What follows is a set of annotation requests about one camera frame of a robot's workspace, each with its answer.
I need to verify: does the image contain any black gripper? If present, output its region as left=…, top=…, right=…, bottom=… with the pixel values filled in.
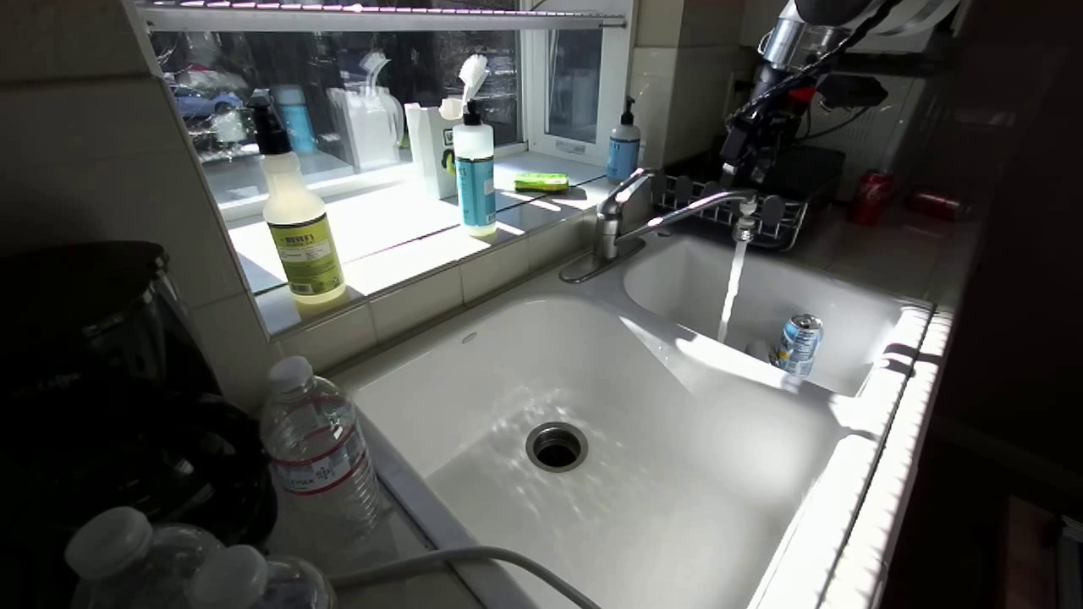
left=718, top=96, right=811, bottom=193

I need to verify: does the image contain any chrome faucet handle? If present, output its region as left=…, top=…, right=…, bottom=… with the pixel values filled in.
left=595, top=167, right=659, bottom=228

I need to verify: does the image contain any red round object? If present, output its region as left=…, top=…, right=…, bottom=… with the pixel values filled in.
left=850, top=167, right=901, bottom=228

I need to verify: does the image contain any blue pump bottle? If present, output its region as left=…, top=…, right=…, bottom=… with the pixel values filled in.
left=606, top=91, right=646, bottom=189

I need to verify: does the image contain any red flat object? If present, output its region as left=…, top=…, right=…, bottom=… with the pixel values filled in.
left=907, top=188, right=967, bottom=223

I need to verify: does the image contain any blue drink can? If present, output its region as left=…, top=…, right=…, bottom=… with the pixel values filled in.
left=767, top=312, right=829, bottom=381

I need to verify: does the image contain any green sponge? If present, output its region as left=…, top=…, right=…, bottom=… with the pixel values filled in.
left=510, top=170, right=577, bottom=201

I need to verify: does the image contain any teal label soap bottle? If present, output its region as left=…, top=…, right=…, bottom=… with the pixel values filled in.
left=446, top=100, right=502, bottom=242

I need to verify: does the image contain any white printed carton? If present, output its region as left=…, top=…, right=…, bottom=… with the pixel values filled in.
left=402, top=102, right=459, bottom=206

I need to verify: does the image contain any white double basin sink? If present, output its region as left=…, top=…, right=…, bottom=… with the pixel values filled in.
left=324, top=217, right=966, bottom=609

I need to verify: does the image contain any yellow-green spray bottle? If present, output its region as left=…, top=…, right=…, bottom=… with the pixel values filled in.
left=246, top=96, right=353, bottom=314

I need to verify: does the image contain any clear plastic water bottle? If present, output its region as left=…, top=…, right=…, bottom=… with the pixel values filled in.
left=190, top=543, right=343, bottom=609
left=257, top=354, right=392, bottom=544
left=58, top=504, right=225, bottom=609

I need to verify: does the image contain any black coffee maker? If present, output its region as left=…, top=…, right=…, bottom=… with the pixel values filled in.
left=0, top=242, right=280, bottom=609

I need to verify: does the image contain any black wire dish rack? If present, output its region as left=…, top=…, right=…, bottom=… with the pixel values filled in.
left=650, top=143, right=850, bottom=255

